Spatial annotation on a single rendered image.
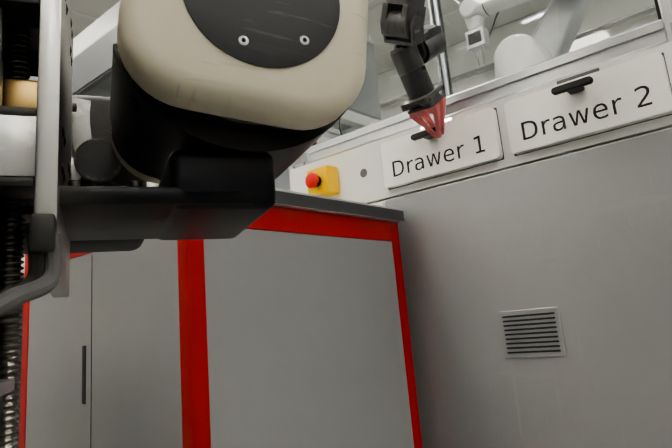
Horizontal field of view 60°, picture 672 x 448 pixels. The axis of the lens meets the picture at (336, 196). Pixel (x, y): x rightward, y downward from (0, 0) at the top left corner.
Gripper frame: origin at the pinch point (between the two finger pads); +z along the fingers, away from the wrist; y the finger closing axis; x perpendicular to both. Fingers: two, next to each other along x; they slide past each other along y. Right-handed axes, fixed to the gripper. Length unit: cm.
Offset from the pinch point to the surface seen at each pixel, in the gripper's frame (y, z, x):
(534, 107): 1.9, 1.1, -20.3
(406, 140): 3.1, 0.4, 9.8
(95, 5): 166, -112, 289
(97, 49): 15, -56, 110
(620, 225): -11.0, 22.8, -31.4
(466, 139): 0.8, 3.3, -5.1
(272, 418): -62, 21, 14
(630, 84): 1.0, 1.8, -37.6
